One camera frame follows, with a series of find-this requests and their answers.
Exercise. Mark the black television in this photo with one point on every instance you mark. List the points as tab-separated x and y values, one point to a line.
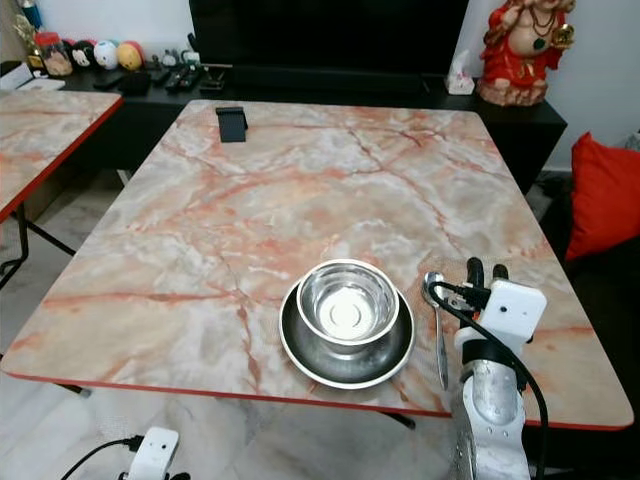
325	30

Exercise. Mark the black metal table legs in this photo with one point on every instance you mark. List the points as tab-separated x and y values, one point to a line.
24	240

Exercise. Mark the small white figurine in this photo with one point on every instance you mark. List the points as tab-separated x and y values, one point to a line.
460	78

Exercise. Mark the yellow round toy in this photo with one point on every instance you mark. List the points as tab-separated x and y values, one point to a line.
130	57

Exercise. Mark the glass jar with red lid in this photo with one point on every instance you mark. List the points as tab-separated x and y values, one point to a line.
53	57

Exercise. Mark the white box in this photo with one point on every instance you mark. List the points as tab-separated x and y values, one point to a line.
15	76

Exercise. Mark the white round toy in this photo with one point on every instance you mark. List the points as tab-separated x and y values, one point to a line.
106	54

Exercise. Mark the steel spoon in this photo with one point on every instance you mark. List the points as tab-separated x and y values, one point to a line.
432	286

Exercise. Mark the steel plate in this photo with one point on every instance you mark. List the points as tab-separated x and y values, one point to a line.
345	364

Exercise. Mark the blue and gold ornament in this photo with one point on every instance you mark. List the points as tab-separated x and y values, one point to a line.
28	15

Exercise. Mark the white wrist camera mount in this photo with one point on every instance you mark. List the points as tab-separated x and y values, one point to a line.
515	308
155	452

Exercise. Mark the steel bowl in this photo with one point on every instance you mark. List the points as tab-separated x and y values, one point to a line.
347	305

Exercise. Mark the red laughing Buddha statue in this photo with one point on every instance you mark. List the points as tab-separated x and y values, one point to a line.
520	60

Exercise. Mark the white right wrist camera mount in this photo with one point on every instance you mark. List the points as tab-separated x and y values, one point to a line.
515	308

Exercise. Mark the dark sofa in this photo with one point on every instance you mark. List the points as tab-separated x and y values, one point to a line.
600	320

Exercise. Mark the small black stand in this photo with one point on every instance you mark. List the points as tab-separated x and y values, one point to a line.
232	124

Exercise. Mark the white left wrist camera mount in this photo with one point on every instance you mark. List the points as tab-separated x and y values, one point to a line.
155	452

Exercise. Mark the red cushion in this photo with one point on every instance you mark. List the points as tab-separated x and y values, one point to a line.
605	195

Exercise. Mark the black television cabinet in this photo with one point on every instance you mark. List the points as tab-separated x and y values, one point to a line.
360	95

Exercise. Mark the black round toy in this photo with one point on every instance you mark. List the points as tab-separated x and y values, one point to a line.
82	54

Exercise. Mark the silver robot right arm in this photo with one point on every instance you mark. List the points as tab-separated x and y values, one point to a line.
492	415

